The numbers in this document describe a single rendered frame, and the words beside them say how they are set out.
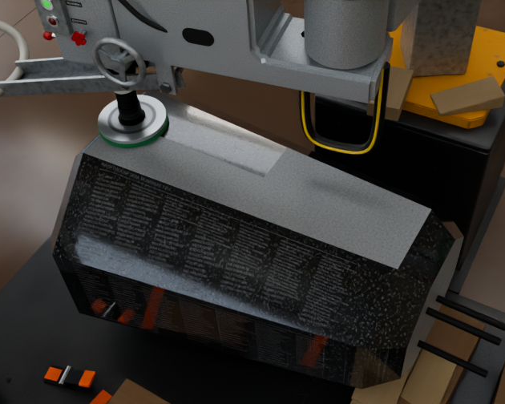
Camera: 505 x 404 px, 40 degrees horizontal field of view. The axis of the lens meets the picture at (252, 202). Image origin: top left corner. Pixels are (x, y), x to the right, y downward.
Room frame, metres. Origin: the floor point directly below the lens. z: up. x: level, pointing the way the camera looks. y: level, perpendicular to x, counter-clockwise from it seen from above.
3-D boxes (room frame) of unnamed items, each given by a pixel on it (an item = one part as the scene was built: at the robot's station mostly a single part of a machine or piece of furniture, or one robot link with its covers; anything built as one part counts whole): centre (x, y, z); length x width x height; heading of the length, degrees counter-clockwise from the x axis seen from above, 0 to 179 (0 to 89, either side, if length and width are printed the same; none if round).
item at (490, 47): (1.87, -0.65, 0.76); 0.49 x 0.49 x 0.05; 57
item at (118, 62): (1.47, 0.29, 1.20); 0.15 x 0.10 x 0.15; 65
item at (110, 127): (1.63, 0.35, 0.84); 0.21 x 0.21 x 0.01
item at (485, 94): (1.63, -0.70, 0.80); 0.20 x 0.10 x 0.05; 94
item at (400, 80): (1.68, -0.47, 0.81); 0.20 x 0.10 x 0.05; 155
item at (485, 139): (1.87, -0.65, 0.37); 0.66 x 0.66 x 0.74; 57
